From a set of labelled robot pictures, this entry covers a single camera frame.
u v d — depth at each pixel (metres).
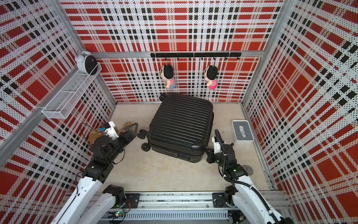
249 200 0.47
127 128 0.64
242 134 0.95
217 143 0.72
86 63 0.78
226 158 0.61
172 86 0.99
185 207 0.73
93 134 0.91
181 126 0.80
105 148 0.53
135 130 0.67
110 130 0.64
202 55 0.88
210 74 0.96
